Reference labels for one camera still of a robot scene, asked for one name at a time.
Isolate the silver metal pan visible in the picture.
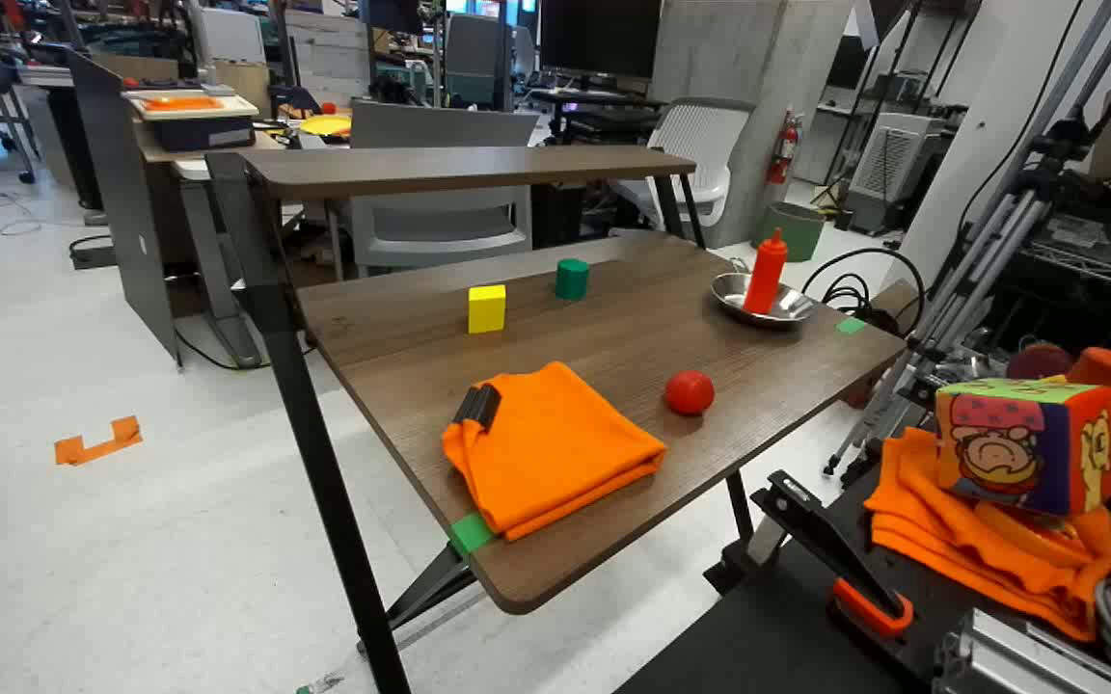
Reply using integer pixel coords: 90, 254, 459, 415
709, 270, 825, 326

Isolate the green block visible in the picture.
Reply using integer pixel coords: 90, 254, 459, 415
551, 254, 596, 303

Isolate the yellow block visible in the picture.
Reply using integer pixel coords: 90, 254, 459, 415
465, 280, 510, 338

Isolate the folded orange cloth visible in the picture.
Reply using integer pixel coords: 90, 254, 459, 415
436, 358, 672, 543

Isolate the red ball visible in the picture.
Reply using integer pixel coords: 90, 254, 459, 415
664, 365, 718, 420

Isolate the grey chair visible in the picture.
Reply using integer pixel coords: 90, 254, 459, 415
345, 95, 546, 280

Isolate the green tape at table corner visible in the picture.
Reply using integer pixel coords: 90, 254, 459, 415
448, 512, 498, 557

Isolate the white chair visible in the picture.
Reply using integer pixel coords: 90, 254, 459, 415
618, 101, 755, 236

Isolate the green bin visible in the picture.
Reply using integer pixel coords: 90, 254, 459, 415
760, 195, 828, 267

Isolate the red fire extinguisher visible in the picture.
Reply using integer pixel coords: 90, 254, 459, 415
764, 113, 803, 189

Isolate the black monitor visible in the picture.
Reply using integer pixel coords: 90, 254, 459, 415
535, 0, 664, 82

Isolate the box with orange lid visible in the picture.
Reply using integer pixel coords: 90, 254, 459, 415
124, 82, 263, 153

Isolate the dark grey desk panel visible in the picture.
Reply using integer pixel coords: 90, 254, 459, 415
65, 51, 186, 371

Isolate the crumpled orange cloth pile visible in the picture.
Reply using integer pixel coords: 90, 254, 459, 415
861, 425, 1111, 646

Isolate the orange tape on floor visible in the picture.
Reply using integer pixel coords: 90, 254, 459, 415
51, 413, 146, 470

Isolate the colourful plush cube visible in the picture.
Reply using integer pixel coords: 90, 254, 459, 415
933, 372, 1111, 516

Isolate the black metal table frame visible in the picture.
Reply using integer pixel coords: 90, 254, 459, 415
206, 151, 764, 694

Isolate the black clamp with orange handle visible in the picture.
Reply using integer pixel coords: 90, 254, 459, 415
747, 466, 918, 646

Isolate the black cable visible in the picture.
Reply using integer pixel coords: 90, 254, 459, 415
798, 243, 931, 338

